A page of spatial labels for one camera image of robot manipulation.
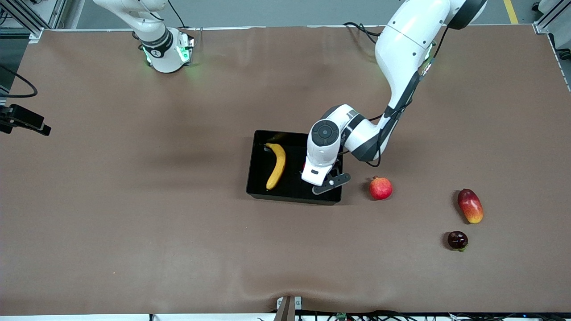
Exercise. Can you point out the aluminium frame post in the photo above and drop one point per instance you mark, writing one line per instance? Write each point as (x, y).
(26, 20)
(546, 20)

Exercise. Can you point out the red yellow mango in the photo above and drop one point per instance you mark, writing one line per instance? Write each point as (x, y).
(470, 206)

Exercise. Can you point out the dark purple mangosteen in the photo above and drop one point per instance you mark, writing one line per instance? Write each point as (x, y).
(457, 240)

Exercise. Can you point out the black plastic box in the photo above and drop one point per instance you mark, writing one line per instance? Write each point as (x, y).
(294, 189)

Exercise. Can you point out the yellow floor tape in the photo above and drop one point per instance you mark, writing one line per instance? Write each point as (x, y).
(510, 11)

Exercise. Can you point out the brown table mat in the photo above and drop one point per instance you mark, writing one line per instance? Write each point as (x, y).
(285, 258)

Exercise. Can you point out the red pomegranate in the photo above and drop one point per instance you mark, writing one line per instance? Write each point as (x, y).
(380, 189)

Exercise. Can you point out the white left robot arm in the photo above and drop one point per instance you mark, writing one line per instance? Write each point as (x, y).
(401, 44)

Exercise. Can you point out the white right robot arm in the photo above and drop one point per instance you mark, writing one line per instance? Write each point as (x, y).
(165, 60)

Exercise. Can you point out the yellow banana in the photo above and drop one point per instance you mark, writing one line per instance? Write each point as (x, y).
(279, 162)

